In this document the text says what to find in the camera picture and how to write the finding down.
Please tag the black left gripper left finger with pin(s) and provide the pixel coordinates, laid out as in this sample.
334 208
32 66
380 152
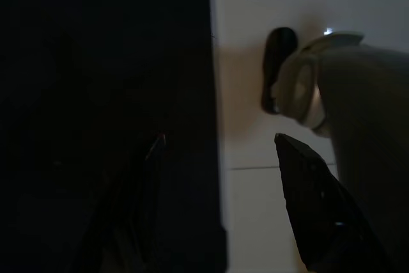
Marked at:
128 222

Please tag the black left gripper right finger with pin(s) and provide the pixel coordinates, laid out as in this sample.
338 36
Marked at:
319 215

